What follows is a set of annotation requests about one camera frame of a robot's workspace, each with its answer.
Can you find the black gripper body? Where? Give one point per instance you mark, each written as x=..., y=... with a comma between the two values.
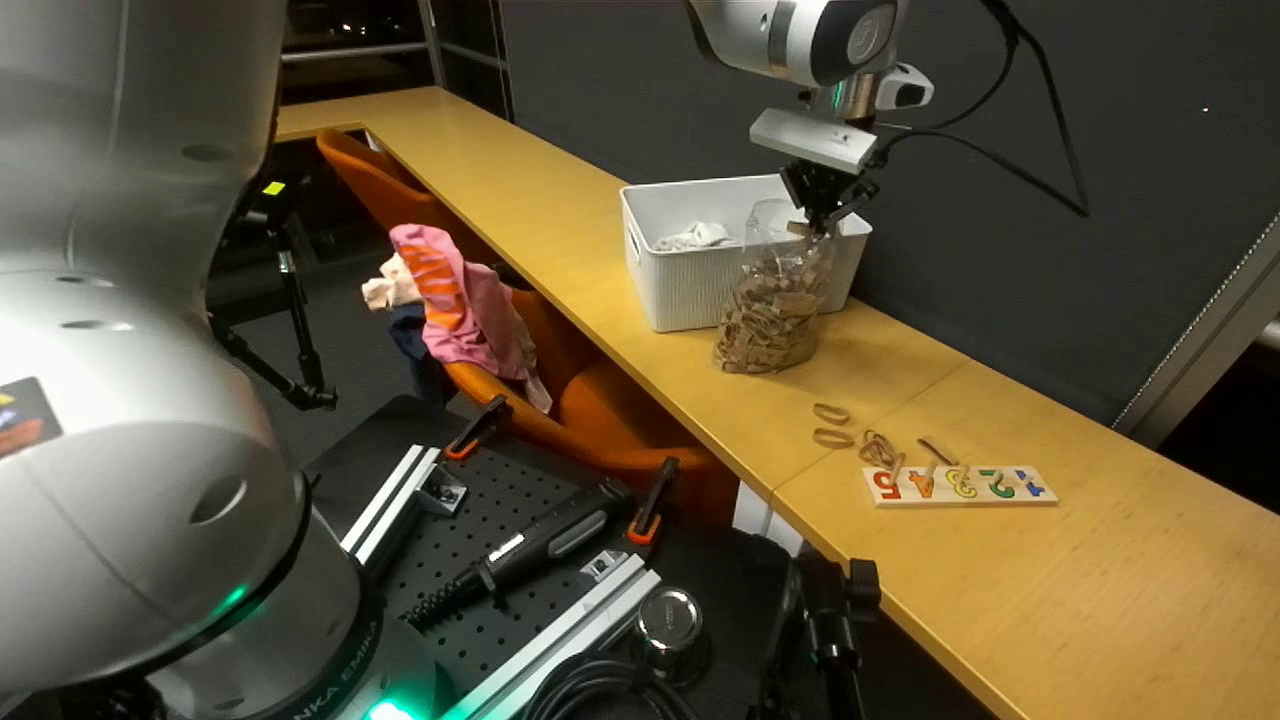
x=828, y=187

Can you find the tan rubber band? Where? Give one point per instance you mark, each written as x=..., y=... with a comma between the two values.
x=833, y=414
x=888, y=456
x=833, y=439
x=874, y=439

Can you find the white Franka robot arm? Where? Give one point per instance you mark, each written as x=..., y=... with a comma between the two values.
x=120, y=465

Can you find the white plastic storage bin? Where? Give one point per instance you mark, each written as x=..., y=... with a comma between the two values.
x=681, y=287

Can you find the orange chair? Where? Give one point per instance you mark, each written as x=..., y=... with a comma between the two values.
x=585, y=400

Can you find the white table leg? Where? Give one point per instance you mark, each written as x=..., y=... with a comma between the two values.
x=760, y=519

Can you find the pink orange cloth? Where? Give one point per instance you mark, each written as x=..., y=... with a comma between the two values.
x=467, y=306

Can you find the small metal bowl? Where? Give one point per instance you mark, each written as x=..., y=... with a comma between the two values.
x=671, y=627

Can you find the white fabric item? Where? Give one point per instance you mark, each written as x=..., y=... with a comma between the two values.
x=379, y=287

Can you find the black handheld tool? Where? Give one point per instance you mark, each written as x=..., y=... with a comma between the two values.
x=514, y=561

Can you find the black robot cart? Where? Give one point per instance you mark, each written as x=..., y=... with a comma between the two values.
x=453, y=561

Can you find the black tripod stand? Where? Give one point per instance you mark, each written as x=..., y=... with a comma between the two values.
x=303, y=332

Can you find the grey wrist camera bar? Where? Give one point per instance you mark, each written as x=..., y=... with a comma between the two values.
x=812, y=138

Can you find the black camera tripod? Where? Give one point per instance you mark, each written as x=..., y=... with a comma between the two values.
x=827, y=643

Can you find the long aluminium rail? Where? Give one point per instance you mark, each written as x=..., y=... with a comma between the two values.
x=560, y=634

